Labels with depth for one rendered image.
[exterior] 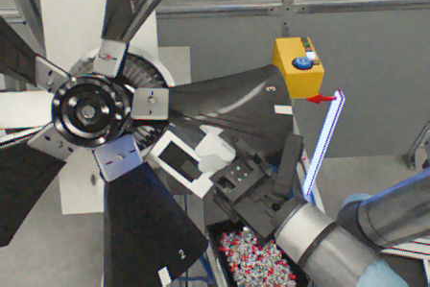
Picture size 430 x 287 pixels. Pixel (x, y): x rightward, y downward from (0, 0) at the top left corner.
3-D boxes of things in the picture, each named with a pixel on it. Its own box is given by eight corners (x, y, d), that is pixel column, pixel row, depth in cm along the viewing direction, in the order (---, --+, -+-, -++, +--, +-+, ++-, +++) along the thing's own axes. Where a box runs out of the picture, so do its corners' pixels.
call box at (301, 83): (270, 67, 106) (274, 36, 98) (302, 65, 107) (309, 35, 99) (279, 103, 95) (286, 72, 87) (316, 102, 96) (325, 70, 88)
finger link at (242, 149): (217, 129, 53) (258, 165, 49) (225, 124, 54) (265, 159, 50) (218, 146, 57) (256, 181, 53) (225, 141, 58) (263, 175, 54)
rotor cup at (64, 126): (73, 145, 70) (45, 158, 57) (66, 71, 68) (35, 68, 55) (147, 141, 70) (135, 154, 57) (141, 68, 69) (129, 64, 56)
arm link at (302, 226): (340, 212, 45) (328, 237, 51) (310, 189, 47) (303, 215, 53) (300, 251, 42) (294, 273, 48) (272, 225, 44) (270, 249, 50)
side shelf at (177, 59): (95, 56, 133) (93, 49, 131) (189, 52, 135) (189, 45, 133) (83, 98, 117) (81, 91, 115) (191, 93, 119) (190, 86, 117)
